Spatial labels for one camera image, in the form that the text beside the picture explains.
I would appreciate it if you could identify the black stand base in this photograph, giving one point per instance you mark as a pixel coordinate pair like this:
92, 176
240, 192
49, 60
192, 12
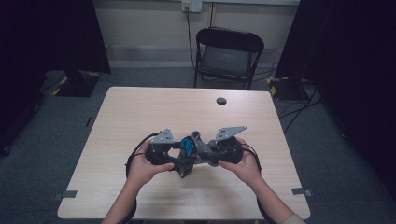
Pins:
288, 90
79, 85

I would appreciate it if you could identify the person's left hand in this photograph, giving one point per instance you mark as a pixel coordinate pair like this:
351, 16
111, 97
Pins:
140, 169

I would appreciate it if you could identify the blue and black toy car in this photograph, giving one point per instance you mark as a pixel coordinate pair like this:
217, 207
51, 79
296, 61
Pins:
186, 146

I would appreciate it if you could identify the dark curtain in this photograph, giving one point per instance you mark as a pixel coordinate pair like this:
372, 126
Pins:
46, 37
348, 62

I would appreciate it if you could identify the black folding chair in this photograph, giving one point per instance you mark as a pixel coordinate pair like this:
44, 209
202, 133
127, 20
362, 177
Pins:
229, 59

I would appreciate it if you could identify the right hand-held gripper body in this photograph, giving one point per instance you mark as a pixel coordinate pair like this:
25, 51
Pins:
229, 151

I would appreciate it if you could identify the grey cloth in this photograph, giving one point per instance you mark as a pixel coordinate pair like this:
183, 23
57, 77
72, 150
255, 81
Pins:
202, 149

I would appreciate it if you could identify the person's right hand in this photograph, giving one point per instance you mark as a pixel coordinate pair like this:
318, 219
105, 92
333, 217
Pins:
247, 169

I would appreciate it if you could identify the white wall socket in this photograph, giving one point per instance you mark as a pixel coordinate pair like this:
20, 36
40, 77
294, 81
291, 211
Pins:
192, 5

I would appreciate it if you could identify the grey tape strip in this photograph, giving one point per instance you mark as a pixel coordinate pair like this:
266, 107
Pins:
67, 194
301, 191

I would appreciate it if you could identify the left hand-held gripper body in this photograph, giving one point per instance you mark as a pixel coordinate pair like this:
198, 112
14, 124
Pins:
158, 152

